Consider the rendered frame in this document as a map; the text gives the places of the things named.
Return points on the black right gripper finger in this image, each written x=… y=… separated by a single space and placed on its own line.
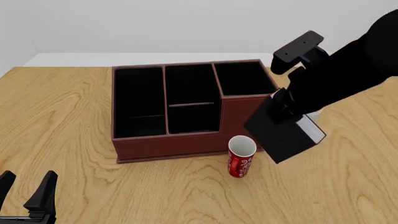
x=287 y=109

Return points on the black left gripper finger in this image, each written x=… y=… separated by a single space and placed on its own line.
x=42 y=196
x=5 y=182

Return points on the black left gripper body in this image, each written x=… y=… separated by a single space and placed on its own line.
x=21 y=219

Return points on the black book with white pages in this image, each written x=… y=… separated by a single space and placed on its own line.
x=280 y=140

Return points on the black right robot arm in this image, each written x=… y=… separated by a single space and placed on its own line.
x=357 y=65

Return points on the red-brown desk caddy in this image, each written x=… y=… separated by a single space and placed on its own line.
x=192 y=144

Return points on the red mug with white pattern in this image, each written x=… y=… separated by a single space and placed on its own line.
x=241 y=166

